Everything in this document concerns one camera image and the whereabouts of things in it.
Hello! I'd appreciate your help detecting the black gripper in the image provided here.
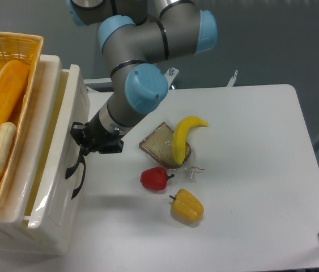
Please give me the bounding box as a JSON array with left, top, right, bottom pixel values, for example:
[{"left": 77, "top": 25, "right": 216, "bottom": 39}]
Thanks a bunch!
[{"left": 70, "top": 114, "right": 124, "bottom": 156}]

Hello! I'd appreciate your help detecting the white top drawer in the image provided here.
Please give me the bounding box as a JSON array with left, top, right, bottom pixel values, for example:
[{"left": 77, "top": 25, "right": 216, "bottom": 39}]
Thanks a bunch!
[{"left": 28, "top": 65, "right": 90, "bottom": 232}]

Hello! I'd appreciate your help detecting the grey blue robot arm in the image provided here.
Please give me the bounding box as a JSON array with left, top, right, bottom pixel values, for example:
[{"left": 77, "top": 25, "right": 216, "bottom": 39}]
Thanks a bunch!
[{"left": 67, "top": 1, "right": 218, "bottom": 156}]

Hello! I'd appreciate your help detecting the wrapped bread slice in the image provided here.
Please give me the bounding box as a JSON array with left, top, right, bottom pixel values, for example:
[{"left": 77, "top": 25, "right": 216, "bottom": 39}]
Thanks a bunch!
[{"left": 138, "top": 122, "right": 205, "bottom": 180}]

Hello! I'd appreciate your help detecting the red bell pepper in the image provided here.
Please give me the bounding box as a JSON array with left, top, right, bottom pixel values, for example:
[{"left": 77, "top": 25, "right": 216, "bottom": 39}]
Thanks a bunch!
[{"left": 140, "top": 167, "right": 175, "bottom": 191}]

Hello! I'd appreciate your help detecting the cream small squash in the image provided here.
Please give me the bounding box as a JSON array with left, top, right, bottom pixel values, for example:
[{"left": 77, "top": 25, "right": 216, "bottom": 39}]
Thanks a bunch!
[{"left": 0, "top": 122, "right": 16, "bottom": 177}]

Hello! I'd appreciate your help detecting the yellow banana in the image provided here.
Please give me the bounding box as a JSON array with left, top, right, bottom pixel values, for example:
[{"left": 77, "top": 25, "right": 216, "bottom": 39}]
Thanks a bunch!
[{"left": 172, "top": 116, "right": 209, "bottom": 165}]

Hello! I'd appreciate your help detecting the yellow bell pepper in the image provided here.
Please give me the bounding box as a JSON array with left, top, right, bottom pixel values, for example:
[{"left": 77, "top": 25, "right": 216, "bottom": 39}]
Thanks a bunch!
[{"left": 169, "top": 188, "right": 205, "bottom": 223}]

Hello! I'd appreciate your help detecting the yellow wicker basket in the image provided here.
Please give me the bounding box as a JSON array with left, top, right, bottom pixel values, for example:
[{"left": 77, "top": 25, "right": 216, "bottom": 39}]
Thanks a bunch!
[{"left": 0, "top": 32, "right": 44, "bottom": 204}]

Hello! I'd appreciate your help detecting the black drawer handle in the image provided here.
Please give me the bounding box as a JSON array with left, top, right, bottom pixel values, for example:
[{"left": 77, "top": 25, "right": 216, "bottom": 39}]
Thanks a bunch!
[{"left": 65, "top": 147, "right": 87, "bottom": 200}]

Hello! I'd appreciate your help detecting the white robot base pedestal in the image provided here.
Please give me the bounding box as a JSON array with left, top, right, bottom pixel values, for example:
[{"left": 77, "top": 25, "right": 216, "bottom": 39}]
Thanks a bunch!
[{"left": 84, "top": 67, "right": 239, "bottom": 92}]

